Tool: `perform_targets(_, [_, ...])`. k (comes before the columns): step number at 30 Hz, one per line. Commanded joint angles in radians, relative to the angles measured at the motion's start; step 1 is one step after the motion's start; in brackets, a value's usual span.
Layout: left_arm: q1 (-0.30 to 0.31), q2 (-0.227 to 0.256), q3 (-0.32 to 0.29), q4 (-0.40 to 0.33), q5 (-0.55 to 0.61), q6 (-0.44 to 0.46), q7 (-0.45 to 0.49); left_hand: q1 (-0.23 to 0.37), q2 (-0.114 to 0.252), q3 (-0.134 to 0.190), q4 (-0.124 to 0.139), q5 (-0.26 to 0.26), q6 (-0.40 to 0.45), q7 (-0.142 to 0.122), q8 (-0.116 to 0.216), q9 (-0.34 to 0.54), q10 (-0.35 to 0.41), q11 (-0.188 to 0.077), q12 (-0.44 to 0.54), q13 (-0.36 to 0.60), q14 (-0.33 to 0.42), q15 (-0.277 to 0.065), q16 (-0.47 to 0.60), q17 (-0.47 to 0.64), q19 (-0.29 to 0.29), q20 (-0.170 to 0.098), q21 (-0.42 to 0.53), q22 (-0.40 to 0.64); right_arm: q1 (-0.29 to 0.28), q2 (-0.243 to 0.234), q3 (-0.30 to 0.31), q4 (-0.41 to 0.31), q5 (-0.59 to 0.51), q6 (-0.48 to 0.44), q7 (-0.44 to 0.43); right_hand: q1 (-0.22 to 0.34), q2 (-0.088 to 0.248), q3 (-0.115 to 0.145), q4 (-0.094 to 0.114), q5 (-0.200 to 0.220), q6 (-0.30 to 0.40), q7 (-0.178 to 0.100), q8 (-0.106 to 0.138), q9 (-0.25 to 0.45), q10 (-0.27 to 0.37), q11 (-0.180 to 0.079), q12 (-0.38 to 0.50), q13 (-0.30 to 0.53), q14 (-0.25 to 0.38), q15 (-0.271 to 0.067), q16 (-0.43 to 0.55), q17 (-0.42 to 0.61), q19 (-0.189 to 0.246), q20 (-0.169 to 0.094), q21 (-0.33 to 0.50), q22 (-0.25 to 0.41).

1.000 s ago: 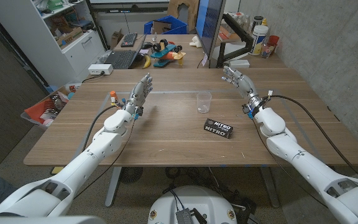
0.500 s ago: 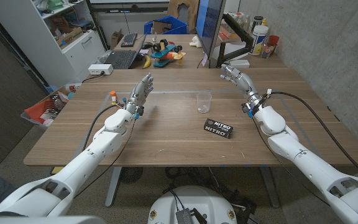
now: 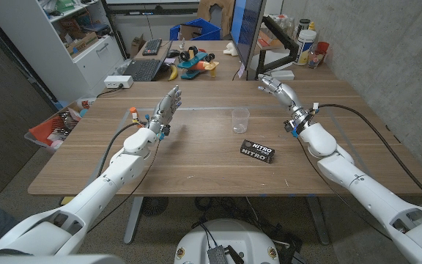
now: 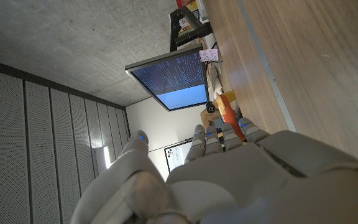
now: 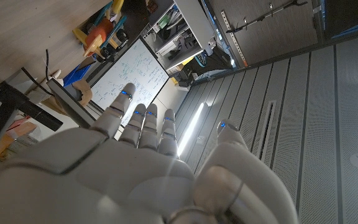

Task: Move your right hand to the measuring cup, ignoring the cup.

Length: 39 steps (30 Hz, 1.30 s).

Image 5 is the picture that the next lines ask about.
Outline brown cardboard chair shape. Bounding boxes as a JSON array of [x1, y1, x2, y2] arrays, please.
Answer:
[[72, 79, 93, 107]]

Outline whiteboard with writing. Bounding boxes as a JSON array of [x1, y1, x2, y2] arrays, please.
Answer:
[[90, 37, 170, 127]]

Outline colourful toy plane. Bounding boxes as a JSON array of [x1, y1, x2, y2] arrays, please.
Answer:
[[72, 0, 130, 60]]

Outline white shelf cabinet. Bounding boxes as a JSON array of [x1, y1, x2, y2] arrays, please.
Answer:
[[141, 0, 218, 71]]

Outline white figurine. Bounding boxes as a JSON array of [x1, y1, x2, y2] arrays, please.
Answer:
[[40, 68, 64, 91]]

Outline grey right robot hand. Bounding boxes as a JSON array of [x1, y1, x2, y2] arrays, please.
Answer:
[[0, 82, 300, 224]]

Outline blue plastic bin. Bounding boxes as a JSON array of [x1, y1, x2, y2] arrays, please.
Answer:
[[63, 63, 91, 88]]

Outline orange flat boxes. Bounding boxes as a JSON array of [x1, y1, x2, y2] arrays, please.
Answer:
[[0, 115, 39, 160]]

